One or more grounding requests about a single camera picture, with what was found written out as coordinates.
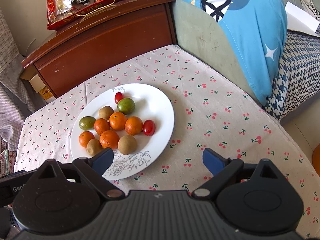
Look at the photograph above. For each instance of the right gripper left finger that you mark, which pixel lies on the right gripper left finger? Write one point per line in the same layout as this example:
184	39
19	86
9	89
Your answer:
81	179

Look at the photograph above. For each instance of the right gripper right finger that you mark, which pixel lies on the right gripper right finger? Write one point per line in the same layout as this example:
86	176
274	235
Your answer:
236	176

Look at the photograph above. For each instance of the brown kiwi fruit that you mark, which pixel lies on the brown kiwi fruit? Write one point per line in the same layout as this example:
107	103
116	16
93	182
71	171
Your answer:
127	144
94	147
105	112

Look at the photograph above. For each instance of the small orange tangerine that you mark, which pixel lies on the small orange tangerine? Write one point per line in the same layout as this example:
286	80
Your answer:
85	137

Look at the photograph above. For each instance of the green citrus fruit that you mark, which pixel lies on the green citrus fruit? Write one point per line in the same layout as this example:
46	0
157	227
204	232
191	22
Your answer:
126	106
87	123

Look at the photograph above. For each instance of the large orange tangerine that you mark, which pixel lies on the large orange tangerine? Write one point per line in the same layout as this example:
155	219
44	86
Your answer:
133	125

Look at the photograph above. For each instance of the red cherry tomato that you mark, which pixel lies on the red cherry tomato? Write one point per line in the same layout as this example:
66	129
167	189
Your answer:
118	97
149	127

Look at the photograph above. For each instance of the patterned red green cloth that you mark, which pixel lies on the patterned red green cloth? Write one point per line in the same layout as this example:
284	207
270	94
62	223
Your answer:
7	159

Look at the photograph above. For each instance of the cherry print tablecloth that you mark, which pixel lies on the cherry print tablecloth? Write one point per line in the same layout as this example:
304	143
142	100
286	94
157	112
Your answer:
210	112

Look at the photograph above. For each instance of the checked grey fabric cover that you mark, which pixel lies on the checked grey fabric cover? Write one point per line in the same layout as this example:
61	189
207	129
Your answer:
18	98

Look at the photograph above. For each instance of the white floral plate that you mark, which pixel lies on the white floral plate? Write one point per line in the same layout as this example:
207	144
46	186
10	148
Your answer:
151	104

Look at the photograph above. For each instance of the open cardboard box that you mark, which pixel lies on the open cardboard box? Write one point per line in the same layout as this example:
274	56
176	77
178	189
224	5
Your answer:
38	85

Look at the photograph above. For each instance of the houndstooth blue white cushion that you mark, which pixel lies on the houndstooth blue white cushion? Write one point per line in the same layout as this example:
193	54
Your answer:
297	80

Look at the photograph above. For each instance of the dark wooden cabinet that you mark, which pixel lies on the dark wooden cabinet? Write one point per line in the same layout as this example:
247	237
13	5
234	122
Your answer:
102	40

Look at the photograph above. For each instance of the green sofa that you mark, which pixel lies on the green sofa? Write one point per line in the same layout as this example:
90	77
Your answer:
200	35

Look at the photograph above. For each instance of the white paper sheet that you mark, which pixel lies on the white paper sheet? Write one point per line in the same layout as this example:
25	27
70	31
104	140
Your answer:
299	20

